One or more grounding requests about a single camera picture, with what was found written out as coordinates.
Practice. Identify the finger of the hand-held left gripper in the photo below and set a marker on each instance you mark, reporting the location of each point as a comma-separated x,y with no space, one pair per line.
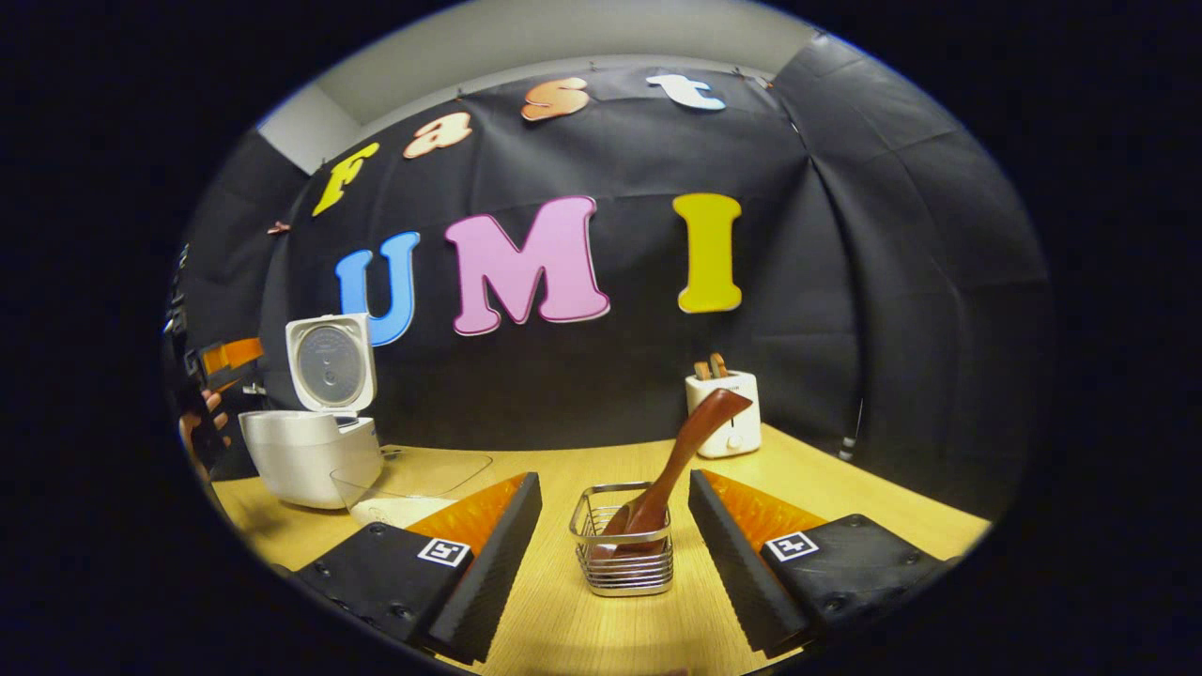
230,357

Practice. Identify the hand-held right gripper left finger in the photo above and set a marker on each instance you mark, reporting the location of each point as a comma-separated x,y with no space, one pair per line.
488,563

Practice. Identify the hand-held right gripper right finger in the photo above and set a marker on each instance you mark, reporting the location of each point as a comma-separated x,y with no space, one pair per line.
742,573

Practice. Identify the white rice cooker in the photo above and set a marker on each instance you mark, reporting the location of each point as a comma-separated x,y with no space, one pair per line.
310,451

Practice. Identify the brown wooden spoon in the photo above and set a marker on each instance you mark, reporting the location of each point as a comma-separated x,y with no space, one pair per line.
690,441

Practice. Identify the clear plastic container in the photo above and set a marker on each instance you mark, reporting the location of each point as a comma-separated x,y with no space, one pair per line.
441,469

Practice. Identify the white toaster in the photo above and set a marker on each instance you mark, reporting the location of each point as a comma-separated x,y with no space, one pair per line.
732,422

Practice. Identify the black backdrop cloth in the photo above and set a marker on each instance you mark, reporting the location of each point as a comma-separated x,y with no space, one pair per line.
845,282

